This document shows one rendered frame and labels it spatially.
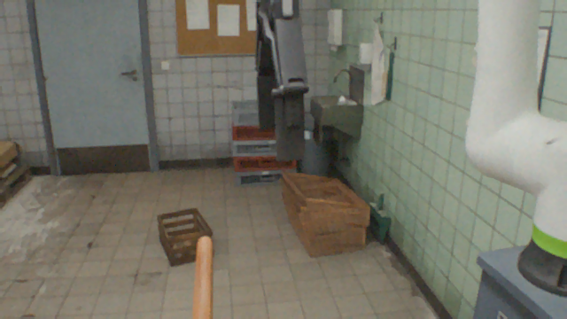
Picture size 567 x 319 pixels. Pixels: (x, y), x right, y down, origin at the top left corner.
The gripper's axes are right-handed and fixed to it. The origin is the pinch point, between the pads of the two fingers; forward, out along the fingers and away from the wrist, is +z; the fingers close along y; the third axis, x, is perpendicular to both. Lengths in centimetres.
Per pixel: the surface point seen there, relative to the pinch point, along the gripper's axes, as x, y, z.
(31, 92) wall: 177, 420, 51
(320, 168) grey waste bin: -102, 350, 135
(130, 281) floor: 63, 202, 144
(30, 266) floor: 134, 230, 142
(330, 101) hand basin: -107, 330, 64
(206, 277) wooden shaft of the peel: 10.4, 12.1, 26.4
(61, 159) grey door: 158, 416, 123
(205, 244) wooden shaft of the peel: 10.2, 23.3, 26.3
